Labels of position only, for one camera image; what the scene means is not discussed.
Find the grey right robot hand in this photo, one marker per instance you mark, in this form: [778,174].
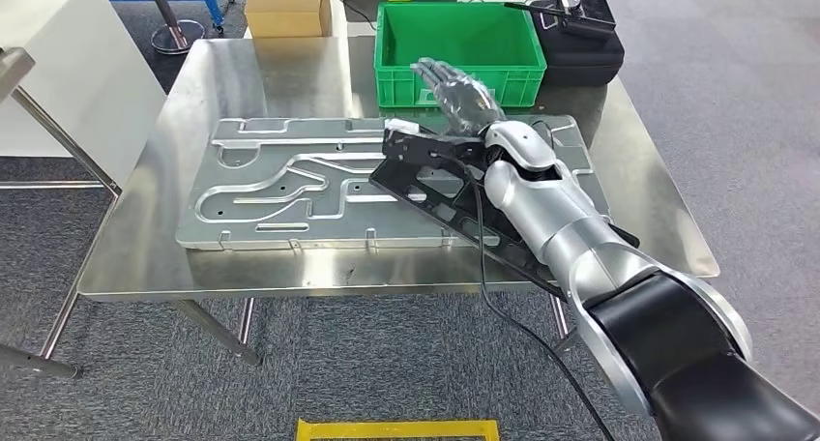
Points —
[464,102]

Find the black plastic frame part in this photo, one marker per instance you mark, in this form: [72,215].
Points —
[448,201]

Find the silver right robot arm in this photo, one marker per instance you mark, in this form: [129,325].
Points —
[557,207]

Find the stainless steel workbench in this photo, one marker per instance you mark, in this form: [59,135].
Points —
[160,233]

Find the green plastic crate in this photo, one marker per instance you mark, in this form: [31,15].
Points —
[461,41]

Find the black hard case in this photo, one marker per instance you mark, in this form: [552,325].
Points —
[583,57]

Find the cardboard box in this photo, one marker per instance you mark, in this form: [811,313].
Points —
[288,9]

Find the stamped grey metal panel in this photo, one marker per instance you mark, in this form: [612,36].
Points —
[256,188]

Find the white booth panel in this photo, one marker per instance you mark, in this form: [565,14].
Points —
[64,73]

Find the stainless steel table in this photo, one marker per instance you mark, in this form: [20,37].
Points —
[13,66]

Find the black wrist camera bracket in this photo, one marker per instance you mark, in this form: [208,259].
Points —
[435,148]

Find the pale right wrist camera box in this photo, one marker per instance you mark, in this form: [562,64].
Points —
[400,126]

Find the chrome base stanchion post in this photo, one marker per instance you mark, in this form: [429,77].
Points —
[176,38]

